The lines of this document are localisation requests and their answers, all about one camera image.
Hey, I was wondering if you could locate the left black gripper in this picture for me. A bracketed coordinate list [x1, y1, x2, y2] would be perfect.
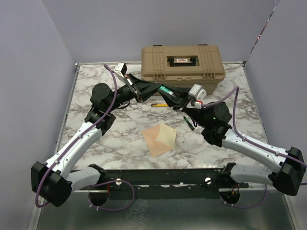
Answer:
[107, 73, 162, 113]

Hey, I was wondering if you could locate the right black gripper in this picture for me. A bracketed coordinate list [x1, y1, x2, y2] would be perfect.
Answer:
[157, 84, 209, 128]

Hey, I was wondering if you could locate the white green glue stick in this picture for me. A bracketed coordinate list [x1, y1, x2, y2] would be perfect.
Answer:
[159, 86, 174, 95]

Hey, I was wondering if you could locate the peach paper envelope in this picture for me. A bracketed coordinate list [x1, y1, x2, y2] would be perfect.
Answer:
[142, 124, 177, 157]

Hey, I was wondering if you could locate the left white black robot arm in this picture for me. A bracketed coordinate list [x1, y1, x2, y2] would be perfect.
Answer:
[31, 74, 162, 207]

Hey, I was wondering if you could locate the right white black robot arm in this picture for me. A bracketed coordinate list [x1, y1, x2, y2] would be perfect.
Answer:
[158, 84, 307, 196]

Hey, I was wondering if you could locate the yellow black pen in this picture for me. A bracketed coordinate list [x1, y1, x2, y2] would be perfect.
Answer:
[151, 104, 168, 107]

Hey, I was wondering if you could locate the black green marker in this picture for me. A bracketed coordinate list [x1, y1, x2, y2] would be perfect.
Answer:
[183, 116, 195, 131]

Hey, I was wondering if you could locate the tan plastic toolbox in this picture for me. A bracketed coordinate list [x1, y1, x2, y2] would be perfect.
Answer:
[141, 44, 226, 94]

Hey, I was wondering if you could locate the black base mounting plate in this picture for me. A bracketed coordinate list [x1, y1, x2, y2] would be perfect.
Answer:
[83, 163, 248, 199]

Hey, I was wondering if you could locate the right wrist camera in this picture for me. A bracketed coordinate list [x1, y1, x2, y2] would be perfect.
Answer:
[188, 84, 207, 109]

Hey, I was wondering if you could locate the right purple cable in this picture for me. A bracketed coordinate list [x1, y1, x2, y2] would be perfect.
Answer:
[202, 86, 307, 210]

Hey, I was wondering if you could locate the purple cable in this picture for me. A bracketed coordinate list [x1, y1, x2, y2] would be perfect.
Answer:
[35, 64, 135, 212]
[202, 86, 307, 210]

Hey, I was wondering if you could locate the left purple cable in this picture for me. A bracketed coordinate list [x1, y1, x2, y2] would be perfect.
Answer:
[35, 64, 135, 212]

